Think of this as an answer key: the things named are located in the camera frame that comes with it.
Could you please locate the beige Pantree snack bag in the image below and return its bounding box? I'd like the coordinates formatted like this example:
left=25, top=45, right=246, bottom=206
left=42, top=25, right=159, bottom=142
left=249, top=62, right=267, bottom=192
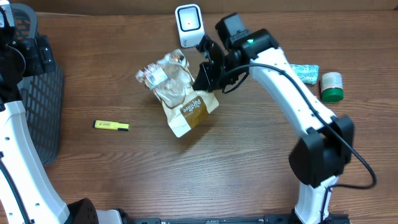
left=136, top=49, right=219, bottom=138

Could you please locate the yellow and blue bar packet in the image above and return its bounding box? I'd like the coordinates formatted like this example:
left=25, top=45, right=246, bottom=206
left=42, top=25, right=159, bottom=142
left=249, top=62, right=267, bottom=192
left=93, top=120, right=129, bottom=131

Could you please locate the teal snack packet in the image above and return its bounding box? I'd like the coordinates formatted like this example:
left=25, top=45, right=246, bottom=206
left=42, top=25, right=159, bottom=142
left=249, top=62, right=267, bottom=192
left=290, top=64, right=319, bottom=85

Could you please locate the green lid white jar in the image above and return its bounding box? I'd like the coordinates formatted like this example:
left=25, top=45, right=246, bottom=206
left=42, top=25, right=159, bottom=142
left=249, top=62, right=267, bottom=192
left=320, top=72, right=344, bottom=103

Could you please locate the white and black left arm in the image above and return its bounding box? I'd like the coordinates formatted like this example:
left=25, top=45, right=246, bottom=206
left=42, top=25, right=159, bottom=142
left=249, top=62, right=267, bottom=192
left=1, top=1, right=128, bottom=224

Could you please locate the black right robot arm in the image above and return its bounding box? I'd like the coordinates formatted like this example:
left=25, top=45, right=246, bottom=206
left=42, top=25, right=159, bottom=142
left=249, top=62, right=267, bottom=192
left=193, top=13, right=354, bottom=223

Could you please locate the white barcode scanner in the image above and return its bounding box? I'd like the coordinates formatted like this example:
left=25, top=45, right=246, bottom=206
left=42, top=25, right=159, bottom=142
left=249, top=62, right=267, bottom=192
left=175, top=4, right=205, bottom=49

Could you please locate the dark grey plastic basket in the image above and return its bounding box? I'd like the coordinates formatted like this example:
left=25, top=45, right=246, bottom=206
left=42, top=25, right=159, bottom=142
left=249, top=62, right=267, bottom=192
left=11, top=3, right=65, bottom=166

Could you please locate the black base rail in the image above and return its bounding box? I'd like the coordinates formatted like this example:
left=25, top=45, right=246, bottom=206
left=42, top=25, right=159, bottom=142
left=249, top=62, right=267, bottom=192
left=130, top=213, right=351, bottom=224

